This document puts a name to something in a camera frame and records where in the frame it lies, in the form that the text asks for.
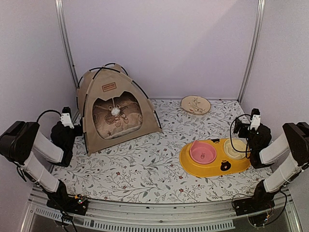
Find pale yellow pet bowl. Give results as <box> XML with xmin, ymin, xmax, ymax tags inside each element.
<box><xmin>223</xmin><ymin>138</ymin><xmax>247</xmax><ymax>160</ymax></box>

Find white and brown pillow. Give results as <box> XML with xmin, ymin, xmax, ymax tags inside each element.
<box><xmin>93</xmin><ymin>91</ymin><xmax>143</xmax><ymax>140</ymax></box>

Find yellow double bowl holder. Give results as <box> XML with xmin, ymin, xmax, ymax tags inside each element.
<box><xmin>179</xmin><ymin>138</ymin><xmax>251</xmax><ymax>177</ymax></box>

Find beige fabric pet tent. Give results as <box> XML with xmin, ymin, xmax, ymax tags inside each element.
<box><xmin>76</xmin><ymin>62</ymin><xmax>163</xmax><ymax>157</ymax></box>

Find pink round pet bowl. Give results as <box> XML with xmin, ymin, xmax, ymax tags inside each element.
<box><xmin>189</xmin><ymin>141</ymin><xmax>217</xmax><ymax>165</ymax></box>

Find black flexible tent pole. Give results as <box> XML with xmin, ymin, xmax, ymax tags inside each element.
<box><xmin>104</xmin><ymin>63</ymin><xmax>162</xmax><ymax>129</ymax></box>

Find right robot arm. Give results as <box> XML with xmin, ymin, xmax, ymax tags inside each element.
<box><xmin>230</xmin><ymin>115</ymin><xmax>309</xmax><ymax>211</ymax></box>

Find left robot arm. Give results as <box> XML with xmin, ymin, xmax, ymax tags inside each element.
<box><xmin>0</xmin><ymin>121</ymin><xmax>82</xmax><ymax>210</ymax></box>

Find white pompom toy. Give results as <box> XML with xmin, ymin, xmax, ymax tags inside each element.
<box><xmin>111</xmin><ymin>107</ymin><xmax>121</xmax><ymax>116</ymax></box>

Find beige bird-print plate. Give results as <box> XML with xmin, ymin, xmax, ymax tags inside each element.
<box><xmin>181</xmin><ymin>95</ymin><xmax>211</xmax><ymax>115</ymax></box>

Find floral table mat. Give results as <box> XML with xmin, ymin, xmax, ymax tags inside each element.
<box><xmin>52</xmin><ymin>100</ymin><xmax>272</xmax><ymax>203</ymax></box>

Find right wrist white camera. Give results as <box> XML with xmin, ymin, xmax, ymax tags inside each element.
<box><xmin>249</xmin><ymin>108</ymin><xmax>261</xmax><ymax>131</ymax></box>

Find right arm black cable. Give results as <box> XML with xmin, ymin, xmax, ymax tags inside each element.
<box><xmin>229</xmin><ymin>115</ymin><xmax>253</xmax><ymax>160</ymax></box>

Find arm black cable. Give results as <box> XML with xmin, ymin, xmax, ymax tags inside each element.
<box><xmin>36</xmin><ymin>110</ymin><xmax>62</xmax><ymax>124</ymax></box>
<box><xmin>229</xmin><ymin>115</ymin><xmax>253</xmax><ymax>160</ymax></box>

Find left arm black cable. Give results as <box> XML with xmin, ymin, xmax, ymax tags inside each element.
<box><xmin>36</xmin><ymin>110</ymin><xmax>62</xmax><ymax>124</ymax></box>

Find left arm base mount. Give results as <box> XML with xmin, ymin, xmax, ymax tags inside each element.
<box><xmin>42</xmin><ymin>180</ymin><xmax>89</xmax><ymax>216</ymax></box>

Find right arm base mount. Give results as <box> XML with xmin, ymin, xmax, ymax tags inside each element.
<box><xmin>232</xmin><ymin>180</ymin><xmax>278</xmax><ymax>227</ymax></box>

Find metal base rail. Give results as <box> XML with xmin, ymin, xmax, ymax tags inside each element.
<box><xmin>21</xmin><ymin>187</ymin><xmax>303</xmax><ymax>232</ymax></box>

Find left aluminium frame post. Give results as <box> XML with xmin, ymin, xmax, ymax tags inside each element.
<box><xmin>55</xmin><ymin>0</ymin><xmax>79</xmax><ymax>89</ymax></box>

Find aluminium frame post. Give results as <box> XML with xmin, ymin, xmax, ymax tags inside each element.
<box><xmin>237</xmin><ymin>0</ymin><xmax>266</xmax><ymax>104</ymax></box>
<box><xmin>55</xmin><ymin>0</ymin><xmax>79</xmax><ymax>89</ymax></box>

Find right aluminium frame post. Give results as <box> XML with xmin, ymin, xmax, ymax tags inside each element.
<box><xmin>237</xmin><ymin>0</ymin><xmax>266</xmax><ymax>104</ymax></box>

